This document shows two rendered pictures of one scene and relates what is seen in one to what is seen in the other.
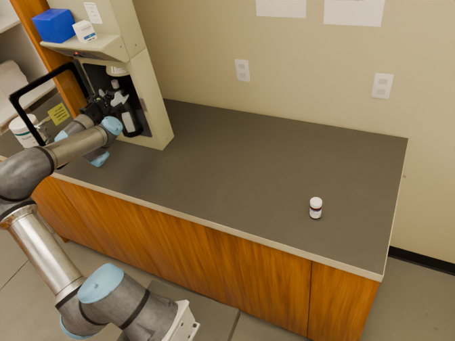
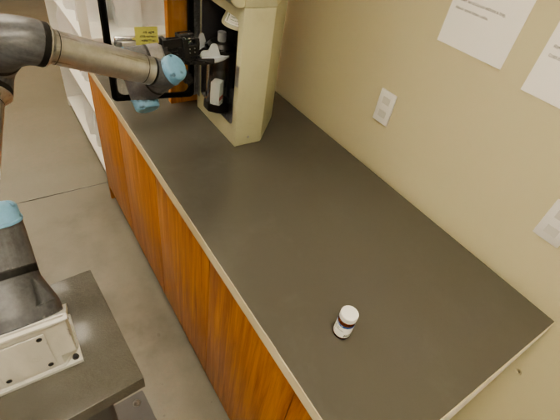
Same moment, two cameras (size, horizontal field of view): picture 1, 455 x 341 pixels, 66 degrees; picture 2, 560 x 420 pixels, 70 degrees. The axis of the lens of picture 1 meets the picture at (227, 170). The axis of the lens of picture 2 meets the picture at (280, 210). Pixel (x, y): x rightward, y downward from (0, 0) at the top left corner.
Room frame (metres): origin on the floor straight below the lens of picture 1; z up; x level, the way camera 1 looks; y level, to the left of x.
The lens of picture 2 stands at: (0.20, -0.25, 1.75)
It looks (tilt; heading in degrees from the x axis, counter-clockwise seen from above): 41 degrees down; 16
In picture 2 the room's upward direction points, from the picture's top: 11 degrees clockwise
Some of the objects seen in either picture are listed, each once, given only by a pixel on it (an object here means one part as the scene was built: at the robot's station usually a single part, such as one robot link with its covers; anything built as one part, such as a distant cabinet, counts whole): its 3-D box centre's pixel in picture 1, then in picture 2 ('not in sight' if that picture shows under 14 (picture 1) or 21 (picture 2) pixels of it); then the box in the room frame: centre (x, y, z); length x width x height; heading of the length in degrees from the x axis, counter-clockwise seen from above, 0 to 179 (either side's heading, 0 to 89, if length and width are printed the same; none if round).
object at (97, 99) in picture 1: (95, 109); (179, 50); (1.27, 0.48, 1.25); 0.12 x 0.08 x 0.09; 147
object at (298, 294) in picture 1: (192, 206); (241, 237); (1.36, 0.24, 0.45); 2.05 x 0.67 x 0.90; 57
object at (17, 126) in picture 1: (29, 132); not in sight; (1.57, 0.97, 1.01); 0.13 x 0.13 x 0.15
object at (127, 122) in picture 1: (125, 110); (219, 76); (1.39, 0.41, 1.15); 0.11 x 0.11 x 0.21
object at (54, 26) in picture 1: (55, 26); not in sight; (1.40, 0.53, 1.55); 0.10 x 0.10 x 0.09; 57
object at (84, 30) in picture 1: (84, 32); not in sight; (1.33, 0.42, 1.54); 0.05 x 0.05 x 0.06; 40
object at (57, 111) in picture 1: (63, 117); (151, 46); (1.36, 0.66, 1.19); 0.30 x 0.01 x 0.40; 137
